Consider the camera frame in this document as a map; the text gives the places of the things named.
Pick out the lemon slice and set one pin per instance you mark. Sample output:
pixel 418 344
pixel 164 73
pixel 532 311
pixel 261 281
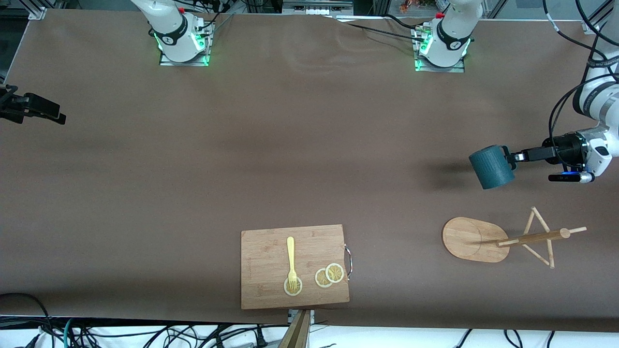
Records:
pixel 334 273
pixel 320 280
pixel 298 289

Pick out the small metal bracket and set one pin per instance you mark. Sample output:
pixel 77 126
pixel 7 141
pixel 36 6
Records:
pixel 292 315

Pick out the wooden beam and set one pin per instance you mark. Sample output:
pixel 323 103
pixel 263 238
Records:
pixel 296 336

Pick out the wooden cutting board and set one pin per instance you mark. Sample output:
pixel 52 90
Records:
pixel 266 261

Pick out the wooden mug rack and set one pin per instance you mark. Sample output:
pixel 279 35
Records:
pixel 469 239

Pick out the aluminium corner bracket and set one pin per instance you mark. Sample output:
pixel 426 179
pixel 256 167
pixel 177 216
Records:
pixel 587 26
pixel 37 13

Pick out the grey power strip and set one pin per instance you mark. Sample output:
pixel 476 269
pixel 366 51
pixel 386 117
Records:
pixel 316 8

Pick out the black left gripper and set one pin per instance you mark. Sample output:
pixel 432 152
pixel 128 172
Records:
pixel 565 146

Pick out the yellow plastic fork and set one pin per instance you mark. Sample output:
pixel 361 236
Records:
pixel 290 251

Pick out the black power plug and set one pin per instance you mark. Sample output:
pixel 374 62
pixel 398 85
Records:
pixel 261 340

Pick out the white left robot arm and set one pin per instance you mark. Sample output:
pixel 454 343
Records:
pixel 454 34

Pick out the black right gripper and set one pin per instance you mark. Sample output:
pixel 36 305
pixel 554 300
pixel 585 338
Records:
pixel 19 106

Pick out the teal mug with yellow inside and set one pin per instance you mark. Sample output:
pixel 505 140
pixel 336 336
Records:
pixel 491 169

